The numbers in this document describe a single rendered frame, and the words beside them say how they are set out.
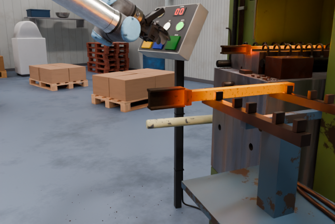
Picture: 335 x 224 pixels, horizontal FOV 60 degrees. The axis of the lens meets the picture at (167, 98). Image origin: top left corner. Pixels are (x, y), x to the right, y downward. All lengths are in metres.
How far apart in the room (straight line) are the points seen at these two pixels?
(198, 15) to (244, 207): 0.99
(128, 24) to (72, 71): 4.92
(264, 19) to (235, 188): 0.80
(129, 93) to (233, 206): 3.36
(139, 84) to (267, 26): 2.92
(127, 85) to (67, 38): 6.08
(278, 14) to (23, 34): 7.06
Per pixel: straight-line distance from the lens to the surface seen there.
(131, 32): 1.08
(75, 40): 9.96
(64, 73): 5.90
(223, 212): 0.73
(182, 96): 0.65
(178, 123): 1.44
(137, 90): 4.09
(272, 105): 0.94
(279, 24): 1.42
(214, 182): 0.84
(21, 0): 9.49
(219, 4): 6.06
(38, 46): 8.01
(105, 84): 4.29
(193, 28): 1.46
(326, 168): 1.07
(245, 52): 1.10
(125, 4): 1.25
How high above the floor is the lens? 1.06
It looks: 13 degrees down
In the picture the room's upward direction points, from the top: straight up
